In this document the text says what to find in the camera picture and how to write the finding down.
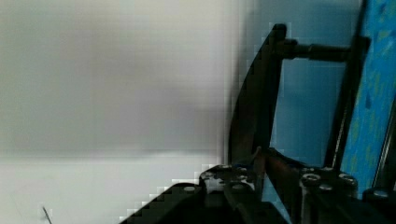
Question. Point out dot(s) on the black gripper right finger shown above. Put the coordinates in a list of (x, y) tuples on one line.
[(312, 195)]

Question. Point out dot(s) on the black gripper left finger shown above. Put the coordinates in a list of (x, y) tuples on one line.
[(247, 171)]

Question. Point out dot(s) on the black toaster oven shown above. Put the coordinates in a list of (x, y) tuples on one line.
[(309, 91)]

